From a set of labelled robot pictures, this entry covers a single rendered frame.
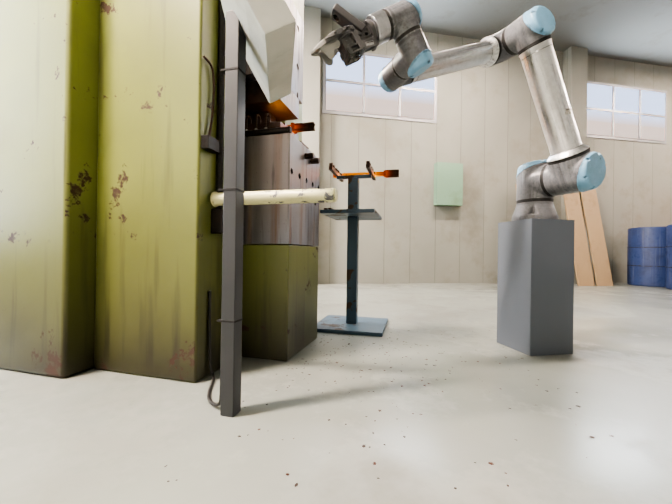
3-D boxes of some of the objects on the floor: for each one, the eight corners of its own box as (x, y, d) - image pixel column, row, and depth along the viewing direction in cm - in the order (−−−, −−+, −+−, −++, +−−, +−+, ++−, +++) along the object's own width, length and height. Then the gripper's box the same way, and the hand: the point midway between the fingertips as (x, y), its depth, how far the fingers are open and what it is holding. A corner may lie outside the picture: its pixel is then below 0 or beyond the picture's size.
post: (241, 411, 88) (246, 18, 89) (232, 418, 85) (238, 7, 85) (228, 408, 89) (234, 21, 90) (219, 415, 86) (225, 10, 86)
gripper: (382, 37, 99) (323, 65, 96) (374, 54, 108) (319, 80, 105) (369, 11, 99) (309, 38, 95) (362, 31, 107) (306, 56, 104)
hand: (313, 50), depth 100 cm, fingers closed
